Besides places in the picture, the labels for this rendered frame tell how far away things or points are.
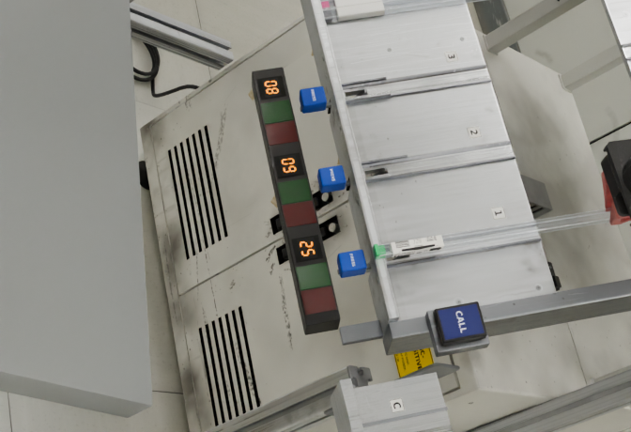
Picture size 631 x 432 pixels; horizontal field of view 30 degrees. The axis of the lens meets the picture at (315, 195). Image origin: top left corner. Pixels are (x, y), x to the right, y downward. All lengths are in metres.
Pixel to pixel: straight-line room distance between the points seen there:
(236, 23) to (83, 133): 1.48
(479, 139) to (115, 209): 0.46
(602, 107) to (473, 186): 2.14
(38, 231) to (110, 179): 0.13
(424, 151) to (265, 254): 0.55
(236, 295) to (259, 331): 0.08
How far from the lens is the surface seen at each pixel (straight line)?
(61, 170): 1.23
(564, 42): 3.66
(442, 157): 1.43
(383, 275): 1.33
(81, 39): 1.35
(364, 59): 1.48
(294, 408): 1.44
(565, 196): 2.14
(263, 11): 2.85
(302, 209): 1.39
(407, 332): 1.32
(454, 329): 1.29
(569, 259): 2.04
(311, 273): 1.36
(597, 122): 3.53
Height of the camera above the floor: 1.43
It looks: 33 degrees down
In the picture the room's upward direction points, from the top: 60 degrees clockwise
